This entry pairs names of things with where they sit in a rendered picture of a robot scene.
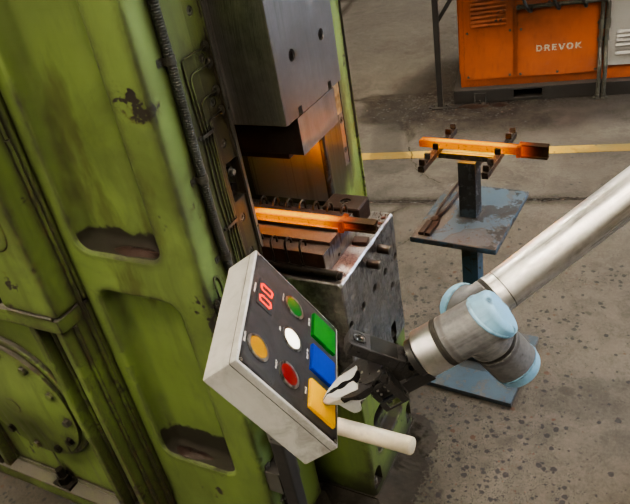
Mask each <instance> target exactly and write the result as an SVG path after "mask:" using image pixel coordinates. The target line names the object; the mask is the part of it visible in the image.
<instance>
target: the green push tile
mask: <svg viewBox="0 0 630 504"><path fill-rule="evenodd" d="M311 336H312V337H313V338H314V339H315V340H316V341H317V342H318V343H319V344H320V345H321V346H322V347H323V348H324V349H325V350H326V351H327V352H328V353H329V354H330V355H332V356H334V355H335V332H334V331H333V330H332V329H331V328H330V327H329V326H328V325H327V324H326V323H325V322H324V321H323V320H322V319H321V318H320V317H319V316H318V315H317V314H316V313H313V314H312V320H311Z"/></svg>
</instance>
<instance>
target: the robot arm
mask: <svg viewBox="0 0 630 504"><path fill-rule="evenodd" d="M629 221H630V166H629V167H627V168H626V169H625V170H623V171H622V172H621V173H619V174H618V175H617V176H615V177H614V178H613V179H612V180H610V181H609V182H608V183H606V184H605V185H604V186H602V187H601V188H600V189H598V190H597V191H596V192H594V193H593V194H592V195H590V196H589V197H588V198H587V199H585V200H584V201H583V202H581V203H580V204H579V205H577V206H576V207H575V208H573V209H572V210H571V211H569V212H568V213H567V214H565V215H564V216H563V217H562V218H560V219H559V220H558V221H556V222H555V223H554V224H552V225H551V226H550V227H548V228H547V229H546V230H544V231H543V232H542V233H540V234H539V235H538V236H537V237H535V238H534V239H533V240H531V241H530V242H529V243H527V244H526V245H525V246H523V247H522V248H521V249H519V250H518V251H517V252H515V253H514V254H513V255H512V256H510V257H509V258H508V259H506V260H505V261H504V262H502V263H501V264H500V265H498V266H497V267H496V268H494V269H493V270H492V271H490V272H489V273H488V274H487V275H485V276H484V277H481V278H480V279H478V280H477V281H475V282H474V283H473V284H470V283H458V284H455V285H453V286H452V287H450V288H449V289H448V290H447V291H446V292H445V294H444V295H443V297H442V299H441V302H440V315H438V316H437V317H435V318H433V319H432V320H430V321H428V322H426V323H425V324H423V325H421V326H419V327H417V328H416V329H414V330H412V331H410V333H409V338H408V339H407V340H405V341H404V343H403V346H404V347H403V346H401V345H398V344H395V343H392V342H389V341H386V340H383V339H380V338H377V337H374V336H371V335H368V334H365V333H362V332H359V331H356V330H354V329H349V330H348V332H347V334H346V336H345V338H344V351H345V353H346V354H349V355H352V356H355V357H358V358H359V359H357V360H356V361H354V362H353V363H352V364H351V365H350V366H349V367H348V368H346V369H345V370H344V371H343V372H342V373H341V374H340V376H339V377H338V378H337V379H336V380H335V381H334V383H333V384H332V385H331V387H330V388H329V389H328V391H327V392H326V394H325V396H324V397H323V403H324V404H326V405H340V406H342V407H343V408H345V409H347V410H349V411H351V412H353V413H357V412H359V411H361V410H362V407H361V403H360V402H361V401H362V400H363V399H365V398H367V397H368V396H369V395H370V394H372V395H373V398H374V399H375V400H376V401H377V402H379V403H380V406H381V407H382V408H383V409H384V410H385V411H386V412H388V411H390V410H392V409H393V408H395V407H397V406H399V405H401V404H403V403H405V402H407V401H409V400H410V397H409V393H410V392H412V391H414V390H416V389H418V388H420V387H421V386H423V385H425V384H427V383H429V382H431V381H433V380H435V379H436V376H437V375H439V374H441V373H443V372H444V371H446V370H448V369H450V368H452V367H454V366H456V365H457V364H459V363H461V362H463V361H465V360H467V359H469V358H471V357H473V358H474V359H475V360H476V361H477V362H478V363H480V364H481V365H482V366H483V367H484V368H485V369H486V370H487V371H488V372H489V373H490V374H491V375H493V376H494V377H495V379H496V381H497V382H499V383H501V384H503V385H505V386H507V387H511V388H517V387H521V386H524V385H526V384H528V383H529V382H530V381H532V380H533V379H534V377H535V376H536V375H537V373H538V371H539V368H540V356H539V354H538V352H537V351H536V348H535V347H534V346H533V345H532V344H530V343H529V342H528V341H527V340H526V339H525V338H524V337H523V336H522V335H521V334H520V333H519V332H518V331H517V330H518V327H517V323H516V320H515V318H514V316H513V314H512V313H511V310H513V309H514V308H515V307H517V306H518V305H519V304H521V303H522V302H523V301H525V300H526V299H527V298H529V297H530V296H531V295H532V294H534V293H535V292H536V291H538V290H539V289H540V288H542V287H543V286H544V285H546V284H547V283H548V282H550V281H551V280H552V279H554V278H555V277H556V276H558V275H559V274H560V273H562V272H563V271H564V270H566V269H567V268H568V267H570V266H571V265H572V264H573V263H575V262H576V261H577V260H579V259H580V258H581V257H583V256H584V255H585V254H587V253H588V252H589V251H591V250H592V249H593V248H595V247H596V246H597V245H599V244H600V243H601V242H603V241H604V240H605V239H607V238H608V237H609V236H611V235H612V234H613V233H614V232H616V231H617V230H618V229H620V228H621V227H622V226H624V225H625V224H626V223H628V222H629ZM403 391H404V392H403ZM397 397H398V398H399V399H400V400H401V402H399V403H397V404H395V405H394V406H392V407H390V406H389V405H388V404H390V403H392V402H393V399H395V398H397ZM387 403H388V404H387Z"/></svg>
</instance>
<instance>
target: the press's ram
mask: <svg viewBox="0 0 630 504"><path fill-rule="evenodd" d="M204 3H205V7H206V11H207V15H208V19H209V23H210V27H211V31H212V35H213V40H214V44H215V48H216V52H217V56H218V60H219V64H220V68H221V72H222V76H223V81H224V85H225V89H226V93H227V97H228V101H229V105H230V109H231V113H232V118H233V122H234V125H257V126H280V127H287V126H289V125H290V124H291V123H292V122H293V121H294V120H295V119H297V118H298V117H299V113H300V114H302V113H303V112H305V111H306V110H307V109H308V108H309V107H310V106H311V105H312V104H314V103H315V102H316V101H317V100H318V99H319V98H320V97H322V96H323V95H324V94H325V93H326V92H327V91H328V90H329V89H328V88H332V87H333V86H334V85H335V84H336V83H338V82H339V81H340V80H341V75H340V68H339V61H338V54H337V47H336V40H335V33H334V26H333V19H332V12H331V5H330V0H204Z"/></svg>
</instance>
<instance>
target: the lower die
mask: <svg viewBox="0 0 630 504"><path fill-rule="evenodd" d="M253 204H254V207H262V208H271V209H279V210H288V211H297V212H306V213H315V214H324V215H333V216H343V215H344V213H346V214H349V217H353V213H348V212H342V214H340V212H339V211H330V210H328V212H326V210H320V209H314V210H312V209H311V208H302V207H301V209H299V207H292V206H288V207H287V208H286V207H285V206H283V205H275V206H272V204H264V203H262V205H260V203H255V202H253ZM257 220H258V224H259V229H260V232H261V233H262V234H263V236H264V239H262V241H263V245H264V246H263V247H261V248H262V252H263V256H264V258H265V259H266V260H272V259H273V257H272V253H271V249H270V244H269V240H270V237H271V236H272V235H273V234H275V235H277V238H278V242H276V239H275V237H273V238H272V247H273V251H274V255H275V258H276V260H277V261H279V262H285V263H286V262H287V258H286V254H285V249H284V240H285V238H286V237H287V236H290V237H291V239H292V243H290V241H289V239H287V241H286V248H287V252H288V257H289V260H290V261H291V263H292V264H297V265H301V258H300V254H299V249H298V244H299V241H300V239H302V238H305V240H306V243H307V245H306V246H305V245H304V241H302V242H301V251H302V256H303V261H304V263H305V265H306V266H312V267H317V268H325V269H331V268H332V267H333V266H334V264H335V263H336V262H337V260H338V259H339V258H340V256H341V255H342V253H343V252H344V251H345V249H346V248H347V247H348V245H349V244H350V243H351V241H352V240H353V238H354V236H356V233H355V232H352V231H345V232H344V233H339V230H338V227H330V226H322V225H313V224H305V223H296V222H288V221H280V220H271V219H263V218H257ZM338 253H340V256H338Z"/></svg>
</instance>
